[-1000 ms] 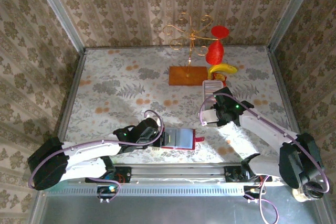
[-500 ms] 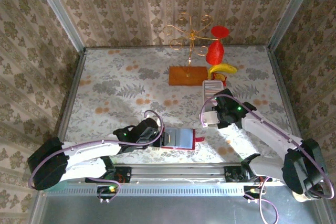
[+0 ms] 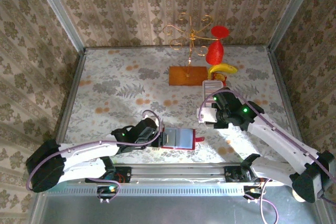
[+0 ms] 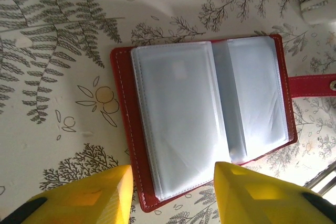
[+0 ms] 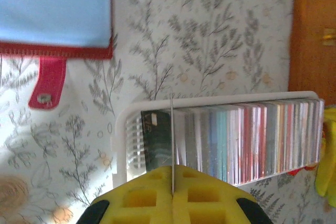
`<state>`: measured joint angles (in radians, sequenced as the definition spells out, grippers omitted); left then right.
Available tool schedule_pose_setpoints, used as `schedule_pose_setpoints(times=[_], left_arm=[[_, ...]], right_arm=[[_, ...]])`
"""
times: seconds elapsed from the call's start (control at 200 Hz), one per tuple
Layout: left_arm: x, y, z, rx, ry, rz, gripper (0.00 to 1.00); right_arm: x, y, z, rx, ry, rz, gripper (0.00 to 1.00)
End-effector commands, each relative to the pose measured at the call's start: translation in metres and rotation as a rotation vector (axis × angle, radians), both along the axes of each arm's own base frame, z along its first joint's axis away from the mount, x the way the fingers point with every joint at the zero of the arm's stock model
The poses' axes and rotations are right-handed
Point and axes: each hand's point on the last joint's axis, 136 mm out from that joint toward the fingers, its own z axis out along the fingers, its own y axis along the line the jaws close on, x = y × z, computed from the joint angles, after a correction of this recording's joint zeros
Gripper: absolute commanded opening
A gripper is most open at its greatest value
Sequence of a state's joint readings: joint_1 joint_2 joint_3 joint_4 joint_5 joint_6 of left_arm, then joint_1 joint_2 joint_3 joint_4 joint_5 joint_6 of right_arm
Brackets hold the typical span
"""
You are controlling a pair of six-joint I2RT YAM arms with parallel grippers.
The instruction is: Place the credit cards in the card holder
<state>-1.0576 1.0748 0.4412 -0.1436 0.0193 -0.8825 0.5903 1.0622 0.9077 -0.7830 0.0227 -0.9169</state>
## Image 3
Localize aluminium extrusion rail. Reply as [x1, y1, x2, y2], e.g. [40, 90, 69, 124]
[39, 163, 323, 186]

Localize red plastic goblet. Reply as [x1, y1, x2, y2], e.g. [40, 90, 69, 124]
[205, 26, 229, 65]

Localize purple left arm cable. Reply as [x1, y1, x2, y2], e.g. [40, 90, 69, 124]
[25, 110, 165, 204]

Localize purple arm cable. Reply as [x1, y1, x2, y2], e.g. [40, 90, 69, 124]
[196, 89, 336, 224]
[25, 110, 165, 204]

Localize striped rectangular tray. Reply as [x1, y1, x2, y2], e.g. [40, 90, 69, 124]
[205, 81, 223, 95]

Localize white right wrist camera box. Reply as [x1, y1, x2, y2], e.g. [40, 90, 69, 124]
[198, 105, 219, 125]

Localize red yellow small packet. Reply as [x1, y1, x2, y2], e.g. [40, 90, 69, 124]
[211, 73, 228, 84]

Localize glass jar black lid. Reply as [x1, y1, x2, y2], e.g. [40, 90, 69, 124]
[292, 187, 308, 203]

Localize floral patterned table cover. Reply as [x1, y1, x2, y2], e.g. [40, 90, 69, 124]
[62, 45, 292, 164]

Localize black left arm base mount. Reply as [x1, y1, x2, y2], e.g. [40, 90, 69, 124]
[85, 165, 132, 184]

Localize yellow banana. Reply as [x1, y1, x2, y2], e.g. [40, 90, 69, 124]
[207, 63, 238, 80]

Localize aluminium frame post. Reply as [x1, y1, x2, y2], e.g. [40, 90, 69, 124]
[30, 0, 87, 51]
[267, 0, 320, 51]

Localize aluminium table side rail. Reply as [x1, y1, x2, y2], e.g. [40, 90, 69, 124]
[267, 47, 309, 156]
[56, 48, 87, 143]

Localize black controller board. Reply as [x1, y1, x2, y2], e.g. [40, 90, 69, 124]
[243, 185, 265, 200]
[96, 185, 118, 200]

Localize grey slotted cable duct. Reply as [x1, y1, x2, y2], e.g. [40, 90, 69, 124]
[43, 183, 246, 196]

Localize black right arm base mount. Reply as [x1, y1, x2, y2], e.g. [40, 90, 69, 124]
[224, 165, 272, 183]

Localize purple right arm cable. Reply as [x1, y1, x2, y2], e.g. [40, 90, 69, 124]
[196, 89, 336, 224]

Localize red leather card holder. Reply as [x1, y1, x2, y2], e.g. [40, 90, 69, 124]
[160, 128, 206, 151]

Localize gold wire stand wooden base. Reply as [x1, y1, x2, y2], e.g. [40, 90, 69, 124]
[162, 13, 214, 87]

